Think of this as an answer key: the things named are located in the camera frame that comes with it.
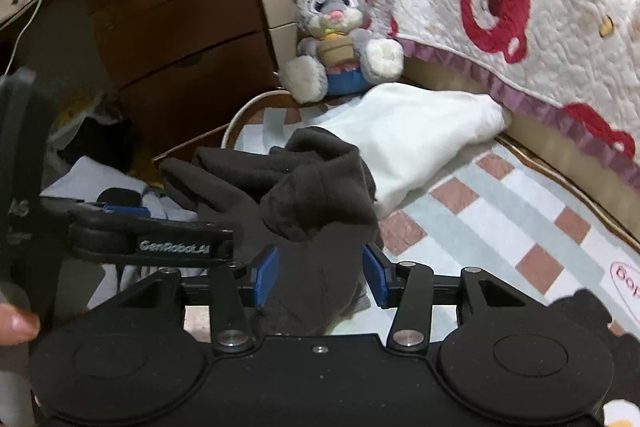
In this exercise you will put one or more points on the person's left hand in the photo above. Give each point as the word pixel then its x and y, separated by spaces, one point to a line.
pixel 17 327

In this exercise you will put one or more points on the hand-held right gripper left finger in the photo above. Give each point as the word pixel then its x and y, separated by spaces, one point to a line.
pixel 265 279

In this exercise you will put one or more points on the cream nightstand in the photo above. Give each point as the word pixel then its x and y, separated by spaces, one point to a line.
pixel 280 7

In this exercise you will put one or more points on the dark brown knit sweater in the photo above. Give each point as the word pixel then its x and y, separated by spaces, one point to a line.
pixel 310 187

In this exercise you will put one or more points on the cream bed frame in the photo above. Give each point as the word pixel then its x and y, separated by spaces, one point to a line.
pixel 575 167

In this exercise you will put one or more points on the checkered floor rug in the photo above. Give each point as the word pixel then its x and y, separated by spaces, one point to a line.
pixel 500 217

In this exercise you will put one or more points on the grey plush rabbit toy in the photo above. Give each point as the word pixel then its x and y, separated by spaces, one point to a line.
pixel 330 7

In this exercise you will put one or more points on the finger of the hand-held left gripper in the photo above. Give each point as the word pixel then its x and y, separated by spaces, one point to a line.
pixel 125 211

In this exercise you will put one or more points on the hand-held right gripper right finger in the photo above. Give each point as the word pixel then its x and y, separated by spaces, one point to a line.
pixel 376 279

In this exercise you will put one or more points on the brown wooden drawer chest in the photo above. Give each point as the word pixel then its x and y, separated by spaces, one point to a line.
pixel 175 32

